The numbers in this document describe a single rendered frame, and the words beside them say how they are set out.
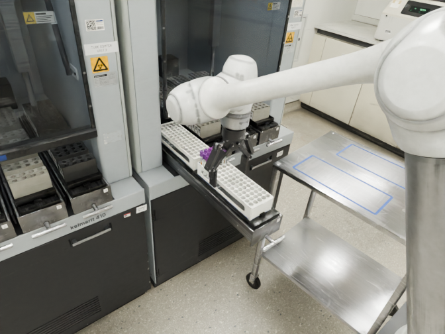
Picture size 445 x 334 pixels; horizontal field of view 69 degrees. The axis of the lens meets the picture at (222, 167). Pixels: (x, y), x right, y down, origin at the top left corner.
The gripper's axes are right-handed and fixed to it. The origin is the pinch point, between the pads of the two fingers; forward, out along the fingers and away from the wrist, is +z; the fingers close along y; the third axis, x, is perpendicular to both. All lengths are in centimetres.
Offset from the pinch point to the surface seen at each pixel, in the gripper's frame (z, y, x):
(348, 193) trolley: 3.6, 34.1, -27.7
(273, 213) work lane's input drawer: 4.0, 3.7, -19.3
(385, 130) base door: 67, 229, 40
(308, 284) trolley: 58, 32, -27
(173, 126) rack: -0.2, 1.6, 39.0
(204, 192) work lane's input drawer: 7.3, -6.7, 4.1
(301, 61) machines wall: 34, 219, 143
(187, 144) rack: -0.4, -1.2, 24.4
